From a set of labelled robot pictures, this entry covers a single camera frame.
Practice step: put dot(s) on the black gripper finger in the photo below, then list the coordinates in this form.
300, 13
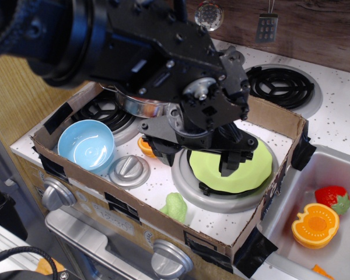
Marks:
230, 161

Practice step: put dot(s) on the silver stovetop knob front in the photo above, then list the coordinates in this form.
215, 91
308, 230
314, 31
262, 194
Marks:
129, 172

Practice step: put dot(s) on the silver oven knob right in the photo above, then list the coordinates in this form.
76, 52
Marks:
168, 261

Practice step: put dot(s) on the orange half in sink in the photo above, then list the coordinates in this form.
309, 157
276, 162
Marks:
316, 226

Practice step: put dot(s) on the small steel pot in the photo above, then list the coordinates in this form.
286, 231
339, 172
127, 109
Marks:
137, 106

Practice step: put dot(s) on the light green plate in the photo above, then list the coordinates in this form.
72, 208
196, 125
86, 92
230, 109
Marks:
245, 172

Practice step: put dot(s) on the light blue bowl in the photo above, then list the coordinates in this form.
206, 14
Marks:
89, 144

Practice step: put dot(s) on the silver oven knob left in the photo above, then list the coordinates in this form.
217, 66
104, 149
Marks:
56, 195

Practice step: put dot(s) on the red strawberry in sink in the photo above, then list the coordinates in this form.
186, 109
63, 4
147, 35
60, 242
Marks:
336, 197

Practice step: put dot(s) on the silver oven knob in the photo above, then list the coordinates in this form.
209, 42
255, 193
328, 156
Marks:
56, 195
168, 261

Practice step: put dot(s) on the black burner front left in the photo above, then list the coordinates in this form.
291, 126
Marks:
104, 108

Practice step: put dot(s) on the light green toy vegetable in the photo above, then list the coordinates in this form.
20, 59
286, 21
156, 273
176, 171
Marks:
175, 207

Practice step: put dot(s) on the orange piece in sink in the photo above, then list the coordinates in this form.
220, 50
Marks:
322, 272

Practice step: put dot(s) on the silver oven door handle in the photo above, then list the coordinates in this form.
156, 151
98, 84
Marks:
91, 245

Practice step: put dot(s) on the orange object bottom left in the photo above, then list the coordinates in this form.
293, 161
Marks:
43, 267

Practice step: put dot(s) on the black burner back right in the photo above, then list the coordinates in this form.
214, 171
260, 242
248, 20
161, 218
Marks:
284, 87

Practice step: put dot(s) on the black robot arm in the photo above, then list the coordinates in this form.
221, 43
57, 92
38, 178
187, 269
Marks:
62, 42

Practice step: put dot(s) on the brown cardboard fence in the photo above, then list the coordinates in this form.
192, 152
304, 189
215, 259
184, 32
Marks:
220, 235

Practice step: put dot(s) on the hanging round steel strainer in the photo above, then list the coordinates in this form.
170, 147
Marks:
210, 15

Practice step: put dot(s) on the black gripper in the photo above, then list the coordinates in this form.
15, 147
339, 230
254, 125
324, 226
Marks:
152, 50

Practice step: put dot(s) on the orange half on stove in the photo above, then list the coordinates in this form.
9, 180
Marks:
145, 148

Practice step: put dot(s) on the silver sink basin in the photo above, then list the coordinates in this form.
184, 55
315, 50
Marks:
292, 260

